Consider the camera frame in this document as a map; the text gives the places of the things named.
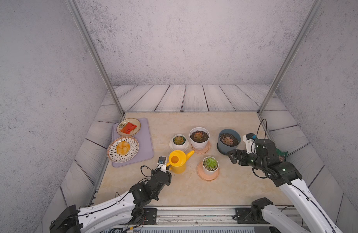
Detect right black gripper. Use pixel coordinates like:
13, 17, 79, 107
226, 149, 267, 172

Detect yellow watering can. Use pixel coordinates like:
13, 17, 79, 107
167, 150, 195, 174

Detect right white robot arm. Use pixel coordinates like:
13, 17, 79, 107
227, 136, 341, 233

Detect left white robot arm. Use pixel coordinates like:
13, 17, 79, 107
49, 171, 172, 233

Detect blue-grey succulent pot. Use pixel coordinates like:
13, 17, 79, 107
217, 129, 241, 155

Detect small white succulent pot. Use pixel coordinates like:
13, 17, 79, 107
171, 134, 187, 151

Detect white pot green succulent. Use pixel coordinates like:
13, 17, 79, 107
202, 156, 219, 175

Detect large white succulent pot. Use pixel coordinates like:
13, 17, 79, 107
189, 127, 210, 150

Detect green snack bag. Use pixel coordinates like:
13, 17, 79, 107
276, 149, 288, 162

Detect lavender placemat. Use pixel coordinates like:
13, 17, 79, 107
112, 117, 154, 168

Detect white saucer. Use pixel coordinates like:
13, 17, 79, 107
169, 136, 190, 153

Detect patterned white bowl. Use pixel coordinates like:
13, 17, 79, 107
107, 136, 139, 163

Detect yellow dumplings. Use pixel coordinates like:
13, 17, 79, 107
116, 141, 130, 156

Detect terracotta saucer front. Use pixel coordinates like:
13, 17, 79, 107
197, 162, 220, 182

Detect terracotta saucer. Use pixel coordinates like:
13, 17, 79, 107
191, 142, 212, 154
197, 162, 220, 182

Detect terracotta saucer back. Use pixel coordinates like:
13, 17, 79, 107
191, 142, 212, 154

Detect red food sticks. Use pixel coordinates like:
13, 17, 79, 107
120, 122, 137, 135

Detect beige plate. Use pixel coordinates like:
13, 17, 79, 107
116, 118, 141, 136

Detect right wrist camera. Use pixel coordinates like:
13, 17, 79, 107
242, 133, 257, 154

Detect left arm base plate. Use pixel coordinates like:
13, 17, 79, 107
129, 208, 157, 225

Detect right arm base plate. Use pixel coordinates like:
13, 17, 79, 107
232, 207, 254, 224

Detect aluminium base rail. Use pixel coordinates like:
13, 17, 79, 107
69, 205, 313, 233

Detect right metal frame post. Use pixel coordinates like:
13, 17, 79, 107
257, 0, 323, 116

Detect metal frame post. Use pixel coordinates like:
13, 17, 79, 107
65, 0, 125, 117
257, 0, 323, 116

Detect left metal frame post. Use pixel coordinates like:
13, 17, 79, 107
65, 0, 125, 117

